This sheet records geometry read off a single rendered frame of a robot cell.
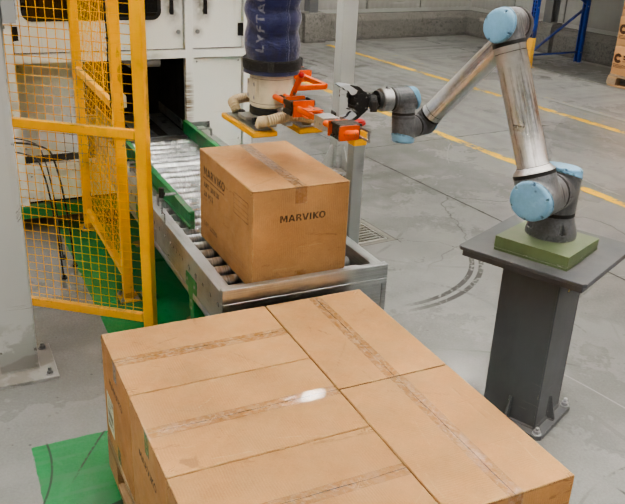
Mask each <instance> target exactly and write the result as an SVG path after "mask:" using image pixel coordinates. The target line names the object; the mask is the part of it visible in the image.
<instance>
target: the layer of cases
mask: <svg viewBox="0 0 625 504"><path fill-rule="evenodd" d="M101 344H102V358H103V371H104V385H105V399H106V412H107V426H108V433H109V436H110V439H111V441H112V444H113V446H114V449H115V452H116V454H117V457H118V459H119V462H120V465H121V467H122V470H123V472H124V475H125V478H126V480H127V483H128V485H129V488H130V491H131V493H132V496H133V498H134V501H135V504H569V500H570V495H571V490H572V486H573V481H574V474H573V473H572V472H570V471H569V470H568V469H567V468H566V467H565V466H564V465H562V464H561V463H560V462H559V461H558V460H557V459H555V458H554V457H553V456H552V455H551V454H550V453H548V452H547V451H546V450H545V449H544V448H543V447H542V446H540V445H539V444H538V443H537V442H536V441H535V440H533V439H532V438H531V437H530V436H529V435H528V434H526V433H525V432H524V431H523V430H522V429H521V428H519V427H518V426H517V425H516V424H515V423H514V422H513V421H511V420H510V419H509V418H508V417H507V416H506V415H504V414H503V413H502V412H501V411H500V410H499V409H497V408H496V407H495V406H494V405H493V404H492V403H490V402H489V401H488V400H487V399H486V398H485V397H484V396H482V395H481V394H480V393H479V392H478V391H477V390H475V389H474V388H473V387H472V386H471V385H470V384H468V383H467V382H466V381H465V380H464V379H463V378H462V377H460V376H459V375H458V374H457V373H456V372H455V371H453V370H452V369H451V368H450V367H449V366H448V365H446V364H445V363H444V362H443V361H442V360H441V359H439V358H438V357H437V356H436V355H435V354H434V353H433V352H431V351H430V350H429V349H428V348H427V347H426V346H424V345H423V344H422V343H421V342H420V341H419V340H417V339H416V338H415V337H414V336H413V335H412V334H411V333H409V332H408V331H407V330H406V329H405V328H404V327H402V326H401V325H400V324H399V323H398V322H397V321H395V320H394V319H393V318H392V317H391V316H390V315H388V314H387V313H386V312H385V311H384V310H383V309H382V308H380V307H379V306H378V305H377V304H376V303H375V302H373V301H372V300H371V299H370V298H369V297H368V296H366V295H365V294H364V293H363V292H362V291H361V290H359V289H358V290H352V291H347V292H341V293H335V294H330V295H324V296H318V297H313V298H307V299H301V300H296V301H290V302H284V303H279V304H273V305H267V306H266V308H265V307H264V306H262V307H256V308H250V309H245V310H239V311H233V312H228V313H222V314H216V315H211V316H205V317H199V318H194V319H188V320H182V321H177V322H171V323H165V324H160V325H154V326H148V327H143V328H137V329H131V330H126V331H120V332H114V333H109V334H103V335H101Z"/></svg>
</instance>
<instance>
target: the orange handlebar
mask: <svg viewBox="0 0 625 504"><path fill-rule="evenodd" d="M303 80H305V81H307V82H309V83H312V84H305V85H300V87H299V89H298V91H307V90H323V89H327V87H328V84H327V83H325V82H322V81H320V80H318V79H315V78H313V77H311V76H308V75H306V74H305V76H304V78H303ZM272 98H273V99H274V100H276V101H278V102H280V103H282V104H284V103H283V97H281V96H279V95H277V94H274V95H273V96H272ZM296 110H297V112H299V113H301V114H302V117H304V118H306V119H307V120H309V119H312V120H314V114H321V113H324V112H322V111H324V110H322V109H320V108H318V107H312V106H307V108H302V107H300V106H298V107H297V109H296ZM358 134H359V131H358V130H346V131H345V132H344V136H345V137H356V136H358Z"/></svg>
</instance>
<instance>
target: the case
mask: <svg viewBox="0 0 625 504"><path fill-rule="evenodd" d="M349 187H350V181H349V180H348V179H346V178H344V177H343V176H341V175H340V174H338V173H336V172H335V171H333V170H332V169H330V168H328V167H327V166H325V165H324V164H322V163H321V162H319V161H317V160H316V159H314V158H313V157H311V156H309V155H308V154H306V153H305V152H303V151H301V150H300V149H298V148H297V147H295V146H294V145H292V144H290V143H289V142H287V141H276V142H264V143H253V144H241V145H230V146H218V147H207V148H200V190H201V236H202V237H203V238H204V239H205V240H206V241H207V242H208V243H209V244H210V246H211V247H212V248H213V249H214V250H215V251H216V252H217V253H218V254H219V256H220V257H221V258H222V259H223V260H224V261H225V262H226V263H227V264H228V266H229V267H230V268H231V269H232V270H233V271H234V272H235V273H236V274H237V275H238V277H239V278H240V279H241V280H242V281H243V282H244V283H245V284H247V283H253V282H259V281H266V280H272V279H278V278H284V277H290V276H296V275H303V274H309V273H315V272H321V271H327V270H333V269H340V268H344V266H345V250H346V234H347V218H348V202H349Z"/></svg>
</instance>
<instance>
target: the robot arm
mask: <svg viewBox="0 0 625 504"><path fill-rule="evenodd" d="M533 27H534V20H533V16H532V14H531V13H530V11H528V10H527V9H526V8H524V7H521V6H514V7H506V6H504V7H500V8H496V9H494V10H492V11H491V12H490V13H489V14H488V15H487V17H486V18H485V21H484V24H483V32H484V35H485V37H486V38H487V39H488V40H489V41H488V42H487V43H486V44H485V45H484V46H483V47H482V48H481V49H480V50H479V51H478V52H477V53H476V54H475V55H474V56H473V57H472V58H471V59H470V60H469V61H468V62H467V63H466V64H465V65H464V66H463V67H462V68H461V70H460V71H459V72H458V73H457V74H456V75H455V76H454V77H453V78H452V79H451V80H450V81H449V82H448V83H447V84H446V85H445V86H444V87H443V88H442V89H441V90H440V91H439V92H438V93H437V94H436V95H435V96H434V97H433V98H432V99H431V100H430V101H429V102H428V103H427V104H426V105H424V106H423V107H422V108H421V109H420V110H419V111H418V112H417V113H416V114H415V109H418V108H419V107H420V104H421V95H420V92H419V90H418V89H417V88H416V87H415V86H400V87H388V86H386V88H378V89H377V90H376V91H374V92H373V93H369V94H367V92H365V91H363V90H362V89H361V88H360V87H358V86H355V85H350V84H346V83H335V84H336V85H337V86H338V87H341V88H343V90H346V91H347V92H348V93H347V94H346V97H347V98H348V107H346V109H349V110H350V109H354V110H355V112H353V111H349V112H347V114H344V115H341V116H339V117H343V118H345V119H348V120H350V119H353V120H357V119H358V118H359V117H360V116H361V115H362V114H364V113H365V112H366V110H368V107H369V109H370V112H377V110H378V111H379V112H385V111H392V131H391V139H392V141H393V142H396V143H404V144H411V143H413V142H414V140H415V139H414V138H416V137H418V136H422V135H428V134H430V133H432V132H433V131H434V130H435V129H436V128H437V125H438V123H439V122H440V120H441V119H442V118H443V117H444V116H445V115H446V114H447V113H448V112H449V111H450V110H451V109H453V108H454V107H455V106H456V105H457V104H458V103H459V102H460V101H461V100H462V99H463V98H464V97H465V96H466V95H467V94H468V93H469V92H470V91H471V90H472V89H473V88H474V87H475V86H476V85H477V84H478V83H479V82H480V81H481V80H482V79H483V78H484V77H485V76H486V75H487V74H488V73H489V72H490V71H491V70H492V69H493V68H494V67H495V66H496V65H497V70H498V75H499V80H500V85H501V90H502V95H503V100H504V106H505V111H506V116H507V121H508V126H509V131H510V136H511V141H512V146H513V152H514V157H515V162H516V167H517V169H516V171H515V172H514V174H513V175H512V176H513V181H514V188H513V189H512V191H511V194H510V204H511V208H512V210H513V211H514V213H515V214H516V215H517V216H518V217H520V218H521V219H523V220H526V221H527V223H526V225H525V232H526V233H527V234H528V235H530V236H532V237H534V238H537V239H540V240H544V241H548V242H556V243H566V242H572V241H574V240H575V239H576V236H577V229H576V224H575V213H576V208H577V203H578V198H579V194H580V189H581V184H582V180H583V170H582V168H580V167H578V166H575V165H571V164H567V163H562V162H554V161H548V155H547V150H546V145H545V140H544V134H543V129H542V124H541V119H540V113H539V108H538V103H537V97H536V92H535V87H534V82H533V76H532V71H531V66H530V61H529V55H528V50H527V45H526V44H527V40H528V39H529V37H530V35H531V33H532V31H533Z"/></svg>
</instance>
